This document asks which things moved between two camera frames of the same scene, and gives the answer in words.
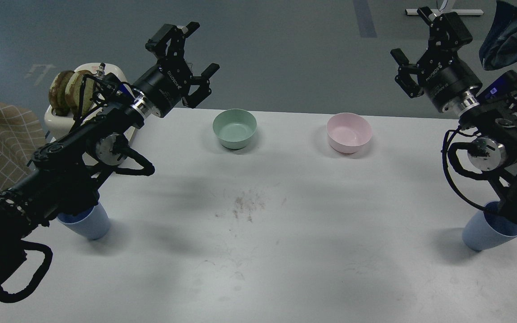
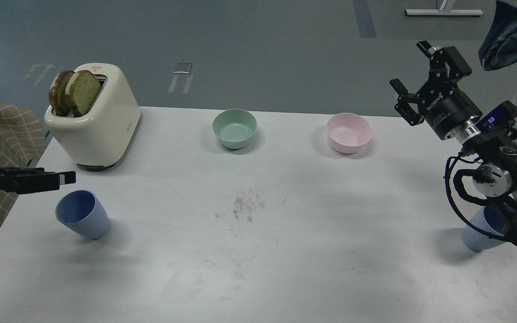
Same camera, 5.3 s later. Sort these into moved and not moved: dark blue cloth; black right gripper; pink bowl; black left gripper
Moved: black left gripper; black right gripper
Not moved: dark blue cloth; pink bowl
